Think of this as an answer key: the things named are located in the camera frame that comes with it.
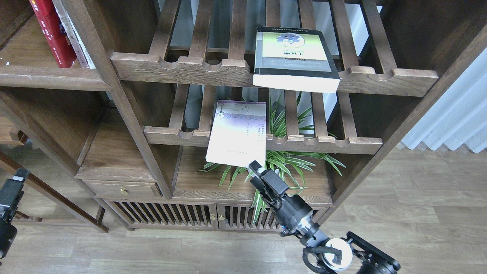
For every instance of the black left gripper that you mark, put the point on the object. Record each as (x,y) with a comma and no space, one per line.
(10,195)

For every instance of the black and yellow book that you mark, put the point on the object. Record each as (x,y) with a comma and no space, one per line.
(294,59)

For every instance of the dark wooden bookshelf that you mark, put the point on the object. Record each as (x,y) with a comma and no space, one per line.
(141,120)

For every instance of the white plant pot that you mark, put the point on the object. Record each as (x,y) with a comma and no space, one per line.
(252,174)

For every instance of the white curtain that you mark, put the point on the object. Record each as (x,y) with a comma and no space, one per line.
(459,117)

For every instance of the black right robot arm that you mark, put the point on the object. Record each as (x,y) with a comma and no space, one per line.
(321,254)

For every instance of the white upright book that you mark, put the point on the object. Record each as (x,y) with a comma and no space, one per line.
(76,42)

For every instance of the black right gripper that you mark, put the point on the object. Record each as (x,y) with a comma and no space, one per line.
(292,212)

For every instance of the green spider plant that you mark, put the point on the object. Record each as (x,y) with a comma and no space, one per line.
(281,161)

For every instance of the white lavender book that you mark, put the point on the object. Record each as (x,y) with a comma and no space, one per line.
(238,135)

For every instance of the red book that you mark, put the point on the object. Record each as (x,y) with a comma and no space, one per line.
(51,27)

